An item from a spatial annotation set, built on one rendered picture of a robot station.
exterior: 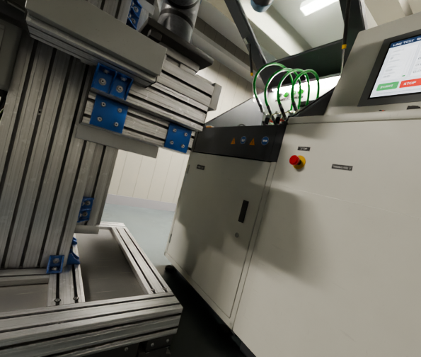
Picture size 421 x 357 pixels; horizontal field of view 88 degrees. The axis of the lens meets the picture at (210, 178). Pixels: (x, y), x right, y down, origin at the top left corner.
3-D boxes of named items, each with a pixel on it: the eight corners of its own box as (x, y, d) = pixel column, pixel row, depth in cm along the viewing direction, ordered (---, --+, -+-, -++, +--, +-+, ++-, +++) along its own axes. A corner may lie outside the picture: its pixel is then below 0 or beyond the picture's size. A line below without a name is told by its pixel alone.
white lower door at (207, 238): (165, 251, 144) (191, 151, 143) (168, 251, 146) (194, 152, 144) (228, 318, 92) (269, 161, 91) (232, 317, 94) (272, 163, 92)
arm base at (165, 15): (156, 29, 63) (165, -5, 62) (141, 46, 75) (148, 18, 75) (199, 56, 71) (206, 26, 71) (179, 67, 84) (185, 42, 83)
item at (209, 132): (193, 151, 142) (199, 127, 142) (199, 153, 144) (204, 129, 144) (268, 161, 92) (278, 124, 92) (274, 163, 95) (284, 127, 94)
